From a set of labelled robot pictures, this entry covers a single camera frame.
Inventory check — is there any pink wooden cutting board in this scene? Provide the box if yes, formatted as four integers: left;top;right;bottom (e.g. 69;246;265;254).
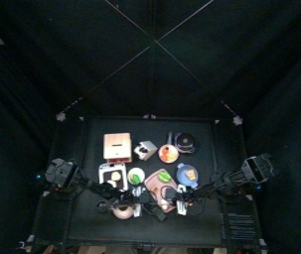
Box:
143;168;181;214

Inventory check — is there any green toy vegetable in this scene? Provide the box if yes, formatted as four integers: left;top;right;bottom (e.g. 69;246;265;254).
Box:
156;171;172;184

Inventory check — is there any pale blue toy pot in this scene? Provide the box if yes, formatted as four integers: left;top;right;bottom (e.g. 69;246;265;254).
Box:
175;162;201;190

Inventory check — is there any toy toast slice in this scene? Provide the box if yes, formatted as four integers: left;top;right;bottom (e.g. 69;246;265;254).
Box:
185;169;199;182

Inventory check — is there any white round toy plate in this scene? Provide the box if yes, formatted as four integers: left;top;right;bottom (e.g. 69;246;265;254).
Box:
126;167;147;186

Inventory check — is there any orange toy food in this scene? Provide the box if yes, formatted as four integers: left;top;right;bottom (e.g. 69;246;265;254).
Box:
160;147;178;163

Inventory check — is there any toy frying pan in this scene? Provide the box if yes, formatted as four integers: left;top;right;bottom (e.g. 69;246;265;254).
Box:
156;131;181;165

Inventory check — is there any white toy knife block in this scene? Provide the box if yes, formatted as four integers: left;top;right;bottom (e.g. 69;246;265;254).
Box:
132;140;159;162

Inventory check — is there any black purple toy pot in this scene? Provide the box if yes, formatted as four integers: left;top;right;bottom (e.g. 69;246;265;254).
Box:
174;132;198;154

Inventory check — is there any wooden toy box red front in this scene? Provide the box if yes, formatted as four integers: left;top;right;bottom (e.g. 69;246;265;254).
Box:
102;132;132;164

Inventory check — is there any white toy kettle grey handle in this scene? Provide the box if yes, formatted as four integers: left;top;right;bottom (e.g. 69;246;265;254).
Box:
95;199;136;221

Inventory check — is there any thin white diagonal cord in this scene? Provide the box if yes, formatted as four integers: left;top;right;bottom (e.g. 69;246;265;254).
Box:
60;0;215;114
102;0;237;116

